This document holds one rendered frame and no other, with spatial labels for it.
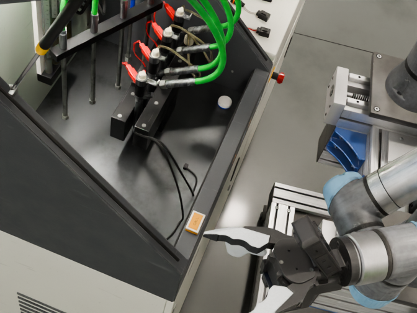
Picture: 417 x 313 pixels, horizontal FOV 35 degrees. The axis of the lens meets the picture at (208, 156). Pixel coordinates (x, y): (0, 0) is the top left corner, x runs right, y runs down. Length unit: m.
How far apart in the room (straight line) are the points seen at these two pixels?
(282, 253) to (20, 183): 0.67
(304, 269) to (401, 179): 0.26
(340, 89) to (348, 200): 0.72
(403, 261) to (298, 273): 0.16
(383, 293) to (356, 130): 0.83
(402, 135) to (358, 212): 0.75
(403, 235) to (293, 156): 1.92
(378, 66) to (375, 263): 0.95
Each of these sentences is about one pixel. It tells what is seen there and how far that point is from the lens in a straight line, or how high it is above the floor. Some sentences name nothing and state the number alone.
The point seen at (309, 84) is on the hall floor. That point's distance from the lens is 3.16.
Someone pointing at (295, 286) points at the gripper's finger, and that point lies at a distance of 0.89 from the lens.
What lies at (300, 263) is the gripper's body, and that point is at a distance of 0.91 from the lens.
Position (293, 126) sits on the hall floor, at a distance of 2.97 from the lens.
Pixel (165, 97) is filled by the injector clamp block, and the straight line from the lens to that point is 1.66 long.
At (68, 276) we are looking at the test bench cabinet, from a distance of 1.71.
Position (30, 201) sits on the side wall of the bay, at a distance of 1.46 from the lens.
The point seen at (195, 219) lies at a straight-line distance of 1.49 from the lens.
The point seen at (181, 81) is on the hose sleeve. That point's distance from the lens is 1.48.
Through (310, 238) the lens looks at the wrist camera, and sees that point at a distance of 0.85.
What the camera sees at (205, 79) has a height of 1.18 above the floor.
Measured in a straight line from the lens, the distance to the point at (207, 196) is 1.54.
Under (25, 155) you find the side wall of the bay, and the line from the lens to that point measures 1.31.
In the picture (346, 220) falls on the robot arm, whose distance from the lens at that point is 1.10.
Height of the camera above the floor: 2.25
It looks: 54 degrees down
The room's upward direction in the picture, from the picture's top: 16 degrees clockwise
